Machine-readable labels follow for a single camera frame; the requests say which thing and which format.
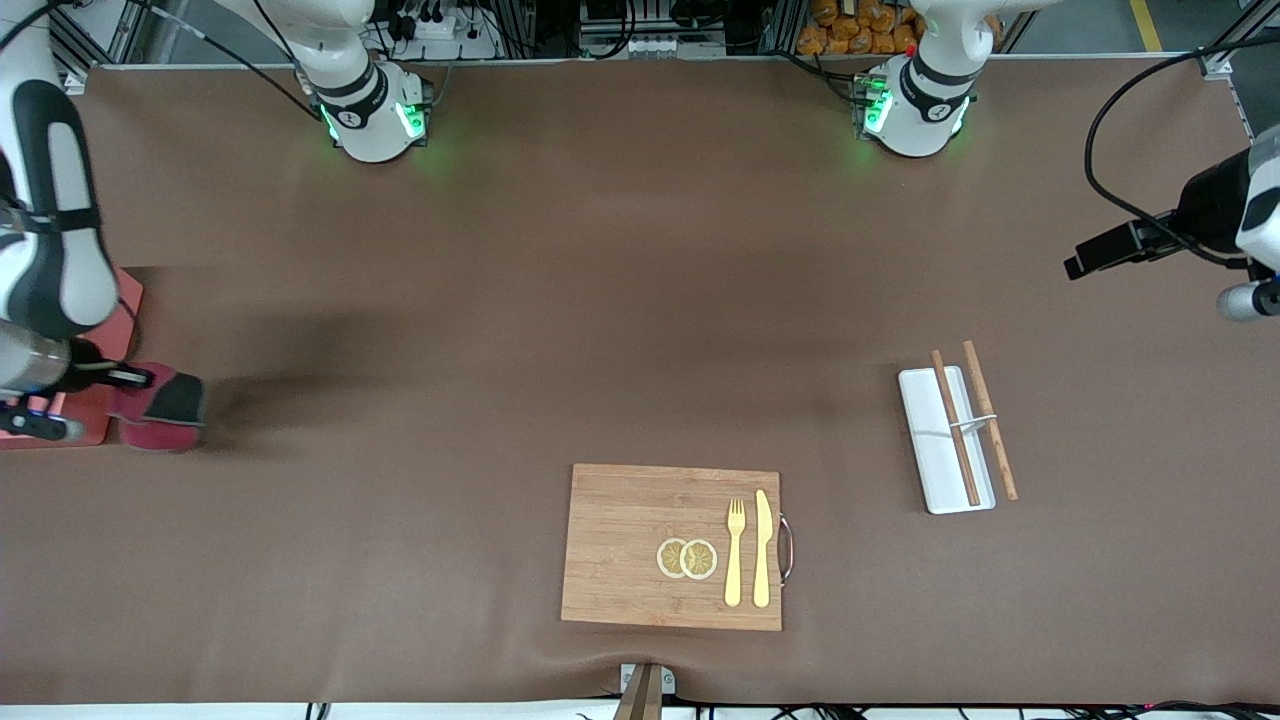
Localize white rectangular tray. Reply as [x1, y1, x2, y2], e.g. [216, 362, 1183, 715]
[898, 366, 998, 516]

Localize yellow knife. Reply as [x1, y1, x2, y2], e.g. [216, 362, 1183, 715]
[752, 489, 774, 609]

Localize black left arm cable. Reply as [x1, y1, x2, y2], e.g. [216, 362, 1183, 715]
[1084, 35, 1280, 271]

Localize pink plastic box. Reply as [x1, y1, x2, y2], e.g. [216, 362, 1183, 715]
[0, 266, 144, 449]

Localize long white socket strip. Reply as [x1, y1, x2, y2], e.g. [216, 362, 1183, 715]
[583, 33, 728, 59]

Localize red and grey cloth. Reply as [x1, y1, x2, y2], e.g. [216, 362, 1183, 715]
[106, 362, 208, 454]

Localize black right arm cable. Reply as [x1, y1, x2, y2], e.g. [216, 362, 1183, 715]
[0, 0, 321, 116]

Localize metal clamp with brown bar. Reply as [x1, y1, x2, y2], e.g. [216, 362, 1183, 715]
[612, 663, 677, 720]

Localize aluminium frame profile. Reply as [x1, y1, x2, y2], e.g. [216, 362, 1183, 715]
[1195, 0, 1280, 81]
[45, 0, 151, 93]

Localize white power strip with plugs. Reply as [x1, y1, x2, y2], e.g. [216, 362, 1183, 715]
[385, 0, 503, 61]

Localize bamboo cutting board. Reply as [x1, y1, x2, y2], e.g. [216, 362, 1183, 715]
[560, 463, 796, 633]

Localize orange packaged snacks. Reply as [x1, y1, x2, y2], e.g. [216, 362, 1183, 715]
[797, 0, 923, 57]

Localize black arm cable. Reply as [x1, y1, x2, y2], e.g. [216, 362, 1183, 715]
[1084, 35, 1280, 271]
[0, 0, 321, 116]

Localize yellow fork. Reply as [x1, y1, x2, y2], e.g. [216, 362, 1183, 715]
[724, 498, 747, 608]

